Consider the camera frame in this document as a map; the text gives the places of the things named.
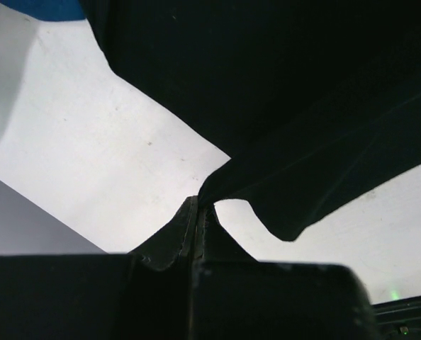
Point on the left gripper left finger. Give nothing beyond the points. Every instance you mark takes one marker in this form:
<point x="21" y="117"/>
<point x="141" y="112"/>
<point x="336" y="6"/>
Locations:
<point x="139" y="295"/>

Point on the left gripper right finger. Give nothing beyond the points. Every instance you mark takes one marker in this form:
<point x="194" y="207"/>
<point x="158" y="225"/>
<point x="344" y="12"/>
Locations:
<point x="236" y="297"/>

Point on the black t shirt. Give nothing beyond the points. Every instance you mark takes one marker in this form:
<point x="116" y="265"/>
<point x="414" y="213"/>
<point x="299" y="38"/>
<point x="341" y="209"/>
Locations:
<point x="314" y="102"/>

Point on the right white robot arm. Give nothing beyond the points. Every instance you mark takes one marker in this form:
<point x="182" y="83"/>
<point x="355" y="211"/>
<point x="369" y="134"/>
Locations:
<point x="400" y="319"/>

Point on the blue t shirt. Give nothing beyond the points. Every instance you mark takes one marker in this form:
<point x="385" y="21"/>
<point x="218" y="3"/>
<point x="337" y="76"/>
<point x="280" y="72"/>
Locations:
<point x="48" y="10"/>

